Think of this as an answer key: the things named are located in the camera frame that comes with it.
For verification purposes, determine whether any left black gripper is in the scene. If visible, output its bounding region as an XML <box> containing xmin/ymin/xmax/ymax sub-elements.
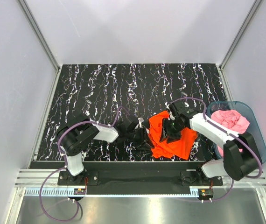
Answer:
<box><xmin>126</xmin><ymin>127</ymin><xmax>154</xmax><ymax>151</ymax></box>

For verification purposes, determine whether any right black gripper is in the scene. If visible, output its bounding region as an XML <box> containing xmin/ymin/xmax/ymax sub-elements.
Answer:
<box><xmin>159</xmin><ymin>118</ymin><xmax>186</xmax><ymax>144</ymax></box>

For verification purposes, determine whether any orange t shirt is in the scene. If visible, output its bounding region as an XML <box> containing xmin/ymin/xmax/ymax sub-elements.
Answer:
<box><xmin>148</xmin><ymin>111</ymin><xmax>197</xmax><ymax>160</ymax></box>

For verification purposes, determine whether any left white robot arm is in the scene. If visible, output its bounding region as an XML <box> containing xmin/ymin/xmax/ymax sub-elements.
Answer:
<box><xmin>56</xmin><ymin>115</ymin><xmax>154</xmax><ymax>185</ymax></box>

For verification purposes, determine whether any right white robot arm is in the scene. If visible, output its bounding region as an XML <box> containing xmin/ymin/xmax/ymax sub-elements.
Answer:
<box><xmin>160</xmin><ymin>98</ymin><xmax>263</xmax><ymax>185</ymax></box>

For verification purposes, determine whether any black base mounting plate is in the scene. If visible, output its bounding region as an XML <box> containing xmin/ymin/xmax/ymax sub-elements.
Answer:
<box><xmin>29</xmin><ymin>161</ymin><xmax>224</xmax><ymax>196</ymax></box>

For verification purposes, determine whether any pink t shirt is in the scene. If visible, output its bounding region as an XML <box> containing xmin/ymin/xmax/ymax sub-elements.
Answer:
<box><xmin>211</xmin><ymin>109</ymin><xmax>250</xmax><ymax>158</ymax></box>

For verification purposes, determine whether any blue plastic basket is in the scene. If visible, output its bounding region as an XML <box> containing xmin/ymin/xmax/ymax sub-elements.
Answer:
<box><xmin>206</xmin><ymin>101</ymin><xmax>266</xmax><ymax>164</ymax></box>

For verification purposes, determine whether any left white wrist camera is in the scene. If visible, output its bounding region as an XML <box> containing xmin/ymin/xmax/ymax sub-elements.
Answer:
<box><xmin>135</xmin><ymin>118</ymin><xmax>148</xmax><ymax>128</ymax></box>

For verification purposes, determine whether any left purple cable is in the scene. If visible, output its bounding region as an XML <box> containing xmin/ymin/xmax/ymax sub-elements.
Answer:
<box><xmin>38</xmin><ymin>106</ymin><xmax>131</xmax><ymax>221</ymax></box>

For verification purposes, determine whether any purple cable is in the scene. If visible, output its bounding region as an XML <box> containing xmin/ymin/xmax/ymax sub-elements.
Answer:
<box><xmin>38</xmin><ymin>106</ymin><xmax>131</xmax><ymax>221</ymax></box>
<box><xmin>172</xmin><ymin>97</ymin><xmax>263</xmax><ymax>203</ymax></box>

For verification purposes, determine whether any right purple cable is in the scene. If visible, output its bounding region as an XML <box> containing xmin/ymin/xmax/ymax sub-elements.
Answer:
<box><xmin>172</xmin><ymin>97</ymin><xmax>263</xmax><ymax>203</ymax></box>

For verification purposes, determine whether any white slotted cable duct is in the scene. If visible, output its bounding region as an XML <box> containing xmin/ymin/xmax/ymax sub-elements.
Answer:
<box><xmin>25</xmin><ymin>187</ymin><xmax>208</xmax><ymax>198</ymax></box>

